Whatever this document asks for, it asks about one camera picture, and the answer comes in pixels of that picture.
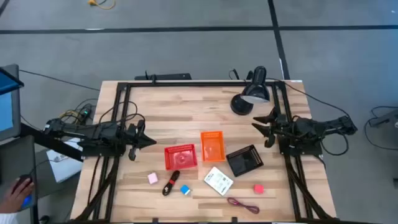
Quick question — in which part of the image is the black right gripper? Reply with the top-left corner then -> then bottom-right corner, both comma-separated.
251,107 -> 290,149

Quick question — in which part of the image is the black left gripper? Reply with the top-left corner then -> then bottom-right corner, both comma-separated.
126,119 -> 157,161

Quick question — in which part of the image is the black desk lamp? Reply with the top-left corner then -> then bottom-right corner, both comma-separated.
229,65 -> 271,116

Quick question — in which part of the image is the red plastic basket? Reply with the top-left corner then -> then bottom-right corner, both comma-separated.
164,143 -> 198,171

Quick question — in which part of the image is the black plastic basket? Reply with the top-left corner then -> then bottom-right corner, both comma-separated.
225,144 -> 264,177

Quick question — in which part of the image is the orange plastic basket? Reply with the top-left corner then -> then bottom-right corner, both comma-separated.
200,131 -> 226,163

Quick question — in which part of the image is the black power strip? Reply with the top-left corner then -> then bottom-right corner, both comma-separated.
134,73 -> 193,81

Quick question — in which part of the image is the white and green acer box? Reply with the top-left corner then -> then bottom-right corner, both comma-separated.
203,166 -> 234,197

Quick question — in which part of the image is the white cardboard box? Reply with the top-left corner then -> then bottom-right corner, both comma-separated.
45,138 -> 83,184

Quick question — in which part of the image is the black diagonal support beam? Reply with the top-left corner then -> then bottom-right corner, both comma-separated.
20,123 -> 85,162

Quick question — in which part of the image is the dark grey floor device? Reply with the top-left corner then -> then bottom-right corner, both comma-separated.
368,108 -> 398,128

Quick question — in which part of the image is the black computer mouse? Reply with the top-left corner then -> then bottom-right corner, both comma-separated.
12,174 -> 34,195

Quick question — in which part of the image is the black side desk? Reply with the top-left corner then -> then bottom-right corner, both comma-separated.
0,135 -> 40,224

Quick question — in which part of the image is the person's hand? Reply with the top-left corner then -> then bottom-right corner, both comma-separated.
0,177 -> 34,214

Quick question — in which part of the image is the grey computer monitor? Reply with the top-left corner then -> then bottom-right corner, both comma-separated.
0,63 -> 25,142

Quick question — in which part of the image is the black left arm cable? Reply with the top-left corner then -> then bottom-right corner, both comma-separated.
98,101 -> 147,126

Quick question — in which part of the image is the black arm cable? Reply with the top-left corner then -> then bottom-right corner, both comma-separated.
320,130 -> 351,156
98,101 -> 147,126

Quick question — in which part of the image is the black lamp cable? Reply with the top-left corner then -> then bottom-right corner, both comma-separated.
266,77 -> 351,118

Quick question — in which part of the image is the black metal table frame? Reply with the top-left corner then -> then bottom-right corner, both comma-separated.
70,80 -> 340,224

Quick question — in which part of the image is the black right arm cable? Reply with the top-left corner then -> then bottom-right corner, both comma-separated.
320,130 -> 351,156

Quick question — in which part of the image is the maroon thin cable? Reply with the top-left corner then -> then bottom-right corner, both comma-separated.
226,197 -> 261,215

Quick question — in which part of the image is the black looped floor cable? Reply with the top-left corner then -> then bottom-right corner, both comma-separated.
363,105 -> 398,152

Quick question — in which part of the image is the thin black floor cable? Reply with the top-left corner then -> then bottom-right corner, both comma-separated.
18,68 -> 101,91

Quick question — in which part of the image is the yellow floor cable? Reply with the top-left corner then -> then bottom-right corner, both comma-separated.
88,0 -> 116,10

